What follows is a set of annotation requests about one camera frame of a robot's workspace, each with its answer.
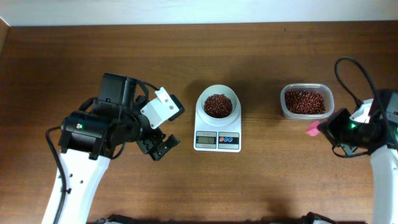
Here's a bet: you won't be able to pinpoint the pink measuring scoop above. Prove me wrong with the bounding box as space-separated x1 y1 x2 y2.
306 121 321 137

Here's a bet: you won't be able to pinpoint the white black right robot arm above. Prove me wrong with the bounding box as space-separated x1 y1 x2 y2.
317 90 397 224

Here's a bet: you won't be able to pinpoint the clear plastic container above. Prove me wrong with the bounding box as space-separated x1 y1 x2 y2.
280 83 335 119

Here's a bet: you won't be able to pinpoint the white digital kitchen scale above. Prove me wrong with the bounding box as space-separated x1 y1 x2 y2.
193 93 243 152

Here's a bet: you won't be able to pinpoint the white round bowl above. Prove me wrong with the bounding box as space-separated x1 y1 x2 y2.
197 85 241 125

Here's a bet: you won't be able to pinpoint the red beans in bowl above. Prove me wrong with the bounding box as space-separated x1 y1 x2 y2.
204 94 233 118

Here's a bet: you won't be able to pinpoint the red adzuki beans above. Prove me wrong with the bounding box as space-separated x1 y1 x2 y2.
284 90 326 114

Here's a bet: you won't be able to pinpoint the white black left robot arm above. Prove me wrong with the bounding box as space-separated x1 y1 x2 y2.
42 73 185 223

